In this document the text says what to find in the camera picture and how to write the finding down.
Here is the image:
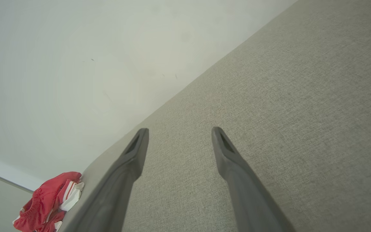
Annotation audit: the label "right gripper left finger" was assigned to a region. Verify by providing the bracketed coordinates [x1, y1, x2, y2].
[64, 128, 149, 232]

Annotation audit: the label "red shorts with white stripe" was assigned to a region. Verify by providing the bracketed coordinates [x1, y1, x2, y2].
[13, 171, 85, 232]

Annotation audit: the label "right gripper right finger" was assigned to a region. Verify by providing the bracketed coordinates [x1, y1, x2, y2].
[212, 127, 297, 232]

